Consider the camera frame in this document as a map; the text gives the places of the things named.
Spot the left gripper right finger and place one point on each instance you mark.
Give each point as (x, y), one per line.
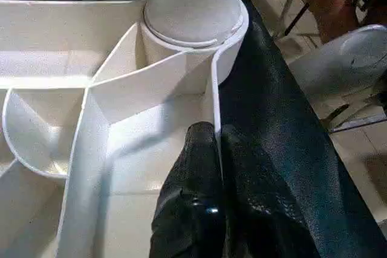
(260, 209)

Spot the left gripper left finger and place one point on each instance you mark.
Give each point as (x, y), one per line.
(193, 194)

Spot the white table leg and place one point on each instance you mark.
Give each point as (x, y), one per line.
(193, 4)

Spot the white plastic table top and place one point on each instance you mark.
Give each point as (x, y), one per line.
(45, 28)

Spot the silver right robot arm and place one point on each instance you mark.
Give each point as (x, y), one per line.
(347, 58)

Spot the black tripod leg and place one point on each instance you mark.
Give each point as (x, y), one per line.
(296, 17)

